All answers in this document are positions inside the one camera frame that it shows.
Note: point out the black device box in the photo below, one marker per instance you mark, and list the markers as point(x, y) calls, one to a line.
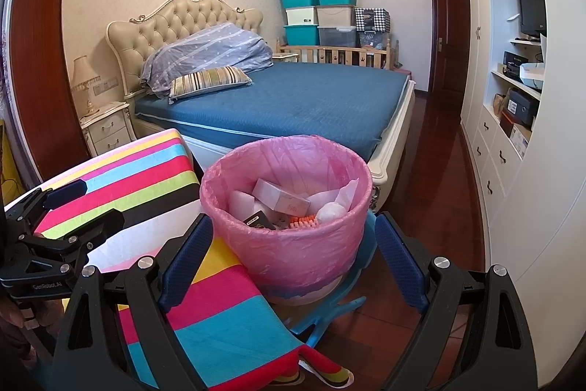
point(515, 65)

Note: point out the white shelf box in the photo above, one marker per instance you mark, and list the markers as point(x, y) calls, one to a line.
point(533, 75)

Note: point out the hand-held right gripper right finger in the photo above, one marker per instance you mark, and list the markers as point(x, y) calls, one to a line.
point(403, 262)

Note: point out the white nightstand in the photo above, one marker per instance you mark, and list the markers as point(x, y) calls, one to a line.
point(107, 130)

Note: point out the white wall cabinet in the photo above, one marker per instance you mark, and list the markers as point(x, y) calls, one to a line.
point(494, 166)

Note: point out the wall switch panel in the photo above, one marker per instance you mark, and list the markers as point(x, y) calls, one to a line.
point(105, 87)

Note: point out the blue plastic stool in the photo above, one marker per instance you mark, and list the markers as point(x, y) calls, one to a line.
point(329, 313)

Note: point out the white tissue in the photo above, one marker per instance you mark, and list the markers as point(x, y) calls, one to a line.
point(341, 189)

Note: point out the cream storage box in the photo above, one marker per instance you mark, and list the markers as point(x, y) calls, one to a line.
point(301, 16)

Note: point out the beige tufted headboard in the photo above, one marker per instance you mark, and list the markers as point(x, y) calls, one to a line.
point(151, 24)

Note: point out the checkered bag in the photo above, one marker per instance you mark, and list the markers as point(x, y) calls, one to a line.
point(373, 21)

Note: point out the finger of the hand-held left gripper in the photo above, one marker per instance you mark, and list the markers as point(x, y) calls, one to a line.
point(98, 228)
point(64, 193)

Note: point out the pink foam fruit net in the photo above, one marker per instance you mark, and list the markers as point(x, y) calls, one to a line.
point(303, 221)

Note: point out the brown shelf box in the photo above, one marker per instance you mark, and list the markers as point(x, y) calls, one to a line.
point(517, 134)

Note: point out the wooden crib rail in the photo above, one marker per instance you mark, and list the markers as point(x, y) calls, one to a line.
point(339, 54)

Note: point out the bed with blue sheet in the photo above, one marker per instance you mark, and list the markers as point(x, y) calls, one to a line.
point(297, 102)

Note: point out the striped tablecloth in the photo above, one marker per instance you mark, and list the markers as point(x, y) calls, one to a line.
point(229, 317)

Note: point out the clear storage box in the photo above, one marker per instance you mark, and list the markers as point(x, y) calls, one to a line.
point(337, 37)

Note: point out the small cardboard shelf box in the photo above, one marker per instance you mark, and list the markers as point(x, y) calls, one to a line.
point(499, 103)

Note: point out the yellow armchair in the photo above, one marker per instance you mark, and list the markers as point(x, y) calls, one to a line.
point(7, 157)

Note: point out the dark bag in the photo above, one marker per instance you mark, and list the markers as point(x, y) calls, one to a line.
point(374, 40)

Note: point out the black and white box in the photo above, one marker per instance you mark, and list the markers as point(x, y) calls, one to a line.
point(258, 220)

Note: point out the white rectangular box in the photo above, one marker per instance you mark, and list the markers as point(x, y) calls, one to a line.
point(279, 194)

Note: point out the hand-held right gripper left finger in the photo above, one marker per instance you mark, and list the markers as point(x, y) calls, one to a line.
point(187, 262)

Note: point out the striped pillow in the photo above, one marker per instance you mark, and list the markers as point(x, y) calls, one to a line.
point(210, 80)

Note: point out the pink-lined trash bin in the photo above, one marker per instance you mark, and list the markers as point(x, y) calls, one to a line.
point(297, 253)

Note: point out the person's left hand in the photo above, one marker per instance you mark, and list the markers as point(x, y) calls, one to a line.
point(16, 315)

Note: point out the beige table lamp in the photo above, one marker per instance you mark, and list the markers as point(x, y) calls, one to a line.
point(84, 75)

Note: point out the grey duvet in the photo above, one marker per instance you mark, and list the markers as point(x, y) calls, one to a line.
point(206, 52)

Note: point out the brown wooden panel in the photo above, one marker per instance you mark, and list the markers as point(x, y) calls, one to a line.
point(41, 52)

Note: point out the dark wooden door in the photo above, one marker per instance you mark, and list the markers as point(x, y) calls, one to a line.
point(448, 38)

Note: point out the grey-beige storage box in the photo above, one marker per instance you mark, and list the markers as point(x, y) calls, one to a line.
point(336, 16)

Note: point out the white foam block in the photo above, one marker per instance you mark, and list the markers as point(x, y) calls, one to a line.
point(242, 203)

